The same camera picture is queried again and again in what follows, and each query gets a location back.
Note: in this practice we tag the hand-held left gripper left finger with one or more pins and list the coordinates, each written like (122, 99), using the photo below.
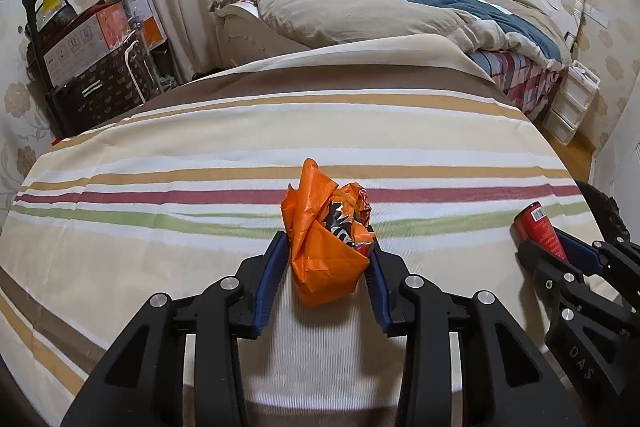
(270, 289)

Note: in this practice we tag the white door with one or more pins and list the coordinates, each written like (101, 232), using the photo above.
(620, 147)

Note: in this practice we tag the striped tablecloth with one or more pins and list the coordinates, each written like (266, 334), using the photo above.
(200, 157)

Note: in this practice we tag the plaid bed sheet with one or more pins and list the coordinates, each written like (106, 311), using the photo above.
(525, 79)

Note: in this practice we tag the white metal rack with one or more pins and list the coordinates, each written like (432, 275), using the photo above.
(134, 57)

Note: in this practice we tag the white and orange box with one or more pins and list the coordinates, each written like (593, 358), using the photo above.
(150, 22)

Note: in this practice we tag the white wall switch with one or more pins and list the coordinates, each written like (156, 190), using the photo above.
(597, 16)

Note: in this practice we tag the orange snack wrapper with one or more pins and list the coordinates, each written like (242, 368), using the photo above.
(320, 267)

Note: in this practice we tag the white plastic drawer unit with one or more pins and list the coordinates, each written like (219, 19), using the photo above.
(570, 102)

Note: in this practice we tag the brown patterned bag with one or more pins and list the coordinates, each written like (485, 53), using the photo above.
(110, 87)

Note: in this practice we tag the beige and blue duvet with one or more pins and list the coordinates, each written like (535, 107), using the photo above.
(375, 12)

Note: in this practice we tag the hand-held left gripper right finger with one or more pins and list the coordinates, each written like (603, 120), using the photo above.
(378, 294)

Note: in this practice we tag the cardboard box with orange print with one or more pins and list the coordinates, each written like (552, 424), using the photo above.
(80, 44)

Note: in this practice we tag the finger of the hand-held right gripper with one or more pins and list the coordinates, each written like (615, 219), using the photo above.
(542, 267)
(582, 249)

